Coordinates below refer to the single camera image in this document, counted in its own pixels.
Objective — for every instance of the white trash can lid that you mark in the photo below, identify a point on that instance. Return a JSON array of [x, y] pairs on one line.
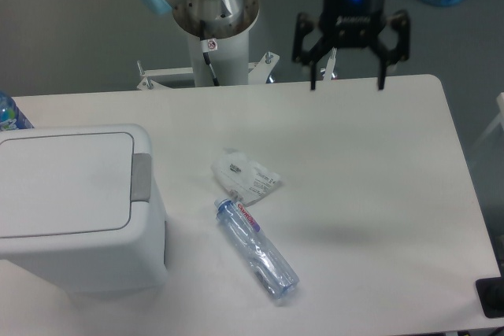
[[65, 184]]

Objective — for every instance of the blue labelled bottle at left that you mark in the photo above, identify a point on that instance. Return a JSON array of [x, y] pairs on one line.
[[11, 116]]

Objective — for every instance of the white frame at right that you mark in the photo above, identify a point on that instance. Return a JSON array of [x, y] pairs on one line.
[[495, 124]]

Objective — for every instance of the black device at table edge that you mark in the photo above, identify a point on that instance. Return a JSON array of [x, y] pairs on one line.
[[490, 292]]

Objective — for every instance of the white levelling foot bracket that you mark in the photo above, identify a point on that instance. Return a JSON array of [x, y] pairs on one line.
[[328, 73]]

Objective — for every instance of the clear plastic packaging bag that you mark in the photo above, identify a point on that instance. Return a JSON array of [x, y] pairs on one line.
[[242, 178]]

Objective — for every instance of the grey lid push button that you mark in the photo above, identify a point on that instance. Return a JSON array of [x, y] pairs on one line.
[[141, 177]]

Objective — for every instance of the empty clear plastic bottle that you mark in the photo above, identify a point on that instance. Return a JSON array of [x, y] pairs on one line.
[[265, 261]]

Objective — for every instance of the white plastic trash can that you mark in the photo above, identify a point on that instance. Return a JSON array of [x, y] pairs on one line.
[[129, 258]]

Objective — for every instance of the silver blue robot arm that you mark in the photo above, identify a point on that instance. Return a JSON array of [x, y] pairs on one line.
[[391, 46]]

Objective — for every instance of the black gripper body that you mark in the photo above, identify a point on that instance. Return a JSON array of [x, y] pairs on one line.
[[351, 23]]

